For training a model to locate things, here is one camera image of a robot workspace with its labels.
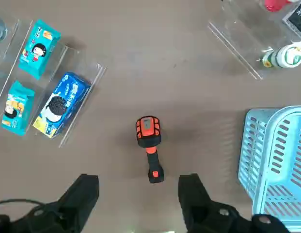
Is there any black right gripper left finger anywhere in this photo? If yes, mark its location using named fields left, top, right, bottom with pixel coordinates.
left=0, top=173, right=100, bottom=233

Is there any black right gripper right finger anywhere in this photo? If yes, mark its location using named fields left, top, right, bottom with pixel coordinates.
left=178, top=173, right=286, bottom=233

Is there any orange black barcode scanner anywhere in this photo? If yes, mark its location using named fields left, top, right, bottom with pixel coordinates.
left=135, top=116, right=165, bottom=184

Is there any light blue shopping basket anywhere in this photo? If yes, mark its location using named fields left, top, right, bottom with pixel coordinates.
left=237, top=105, right=301, bottom=230

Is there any blue Oreo cookie pack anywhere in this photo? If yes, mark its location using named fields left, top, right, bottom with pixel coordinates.
left=32, top=72, right=92, bottom=139

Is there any teal snack packet yellow figure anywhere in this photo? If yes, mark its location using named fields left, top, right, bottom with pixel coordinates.
left=1, top=81, right=35, bottom=136

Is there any clear stepped snack shelf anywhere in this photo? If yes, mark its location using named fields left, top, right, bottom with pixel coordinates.
left=0, top=19, right=107, bottom=148

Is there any teal snack packet red figure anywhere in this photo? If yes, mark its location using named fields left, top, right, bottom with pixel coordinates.
left=18, top=19, right=62, bottom=80

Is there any white bottle green lid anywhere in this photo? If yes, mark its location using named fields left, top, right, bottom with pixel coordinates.
left=262, top=40, right=301, bottom=69

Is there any clear stepped bottle shelf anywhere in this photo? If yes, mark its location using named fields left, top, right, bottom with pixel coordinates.
left=207, top=0, right=301, bottom=81

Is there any small black box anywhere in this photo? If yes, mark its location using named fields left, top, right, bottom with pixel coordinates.
left=282, top=4, right=301, bottom=40

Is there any red lidded jar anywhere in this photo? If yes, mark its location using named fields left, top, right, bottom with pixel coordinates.
left=264, top=0, right=294, bottom=12

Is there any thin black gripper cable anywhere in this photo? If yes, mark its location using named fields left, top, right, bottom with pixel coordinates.
left=0, top=198, right=46, bottom=212

